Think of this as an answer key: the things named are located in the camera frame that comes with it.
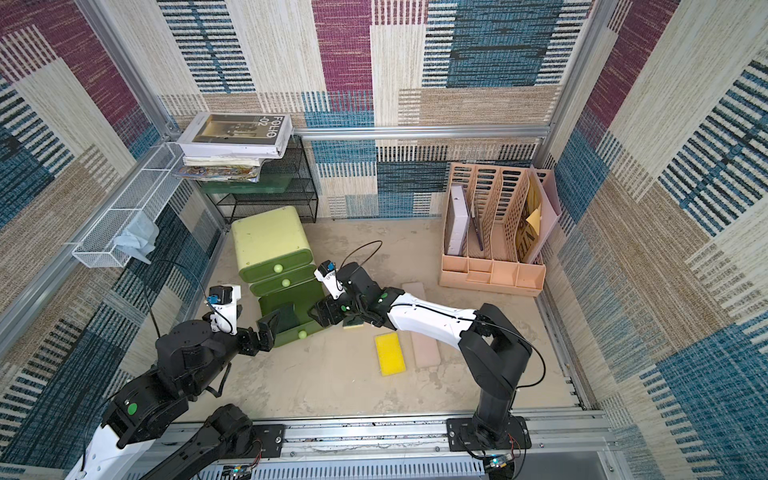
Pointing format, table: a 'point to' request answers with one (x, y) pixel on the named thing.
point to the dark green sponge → (287, 318)
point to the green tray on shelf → (271, 184)
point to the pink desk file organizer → (496, 227)
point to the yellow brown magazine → (530, 223)
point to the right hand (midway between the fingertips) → (317, 304)
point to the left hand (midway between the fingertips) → (261, 309)
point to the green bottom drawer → (304, 298)
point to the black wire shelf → (301, 193)
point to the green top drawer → (276, 266)
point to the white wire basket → (143, 194)
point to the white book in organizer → (461, 217)
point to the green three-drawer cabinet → (269, 235)
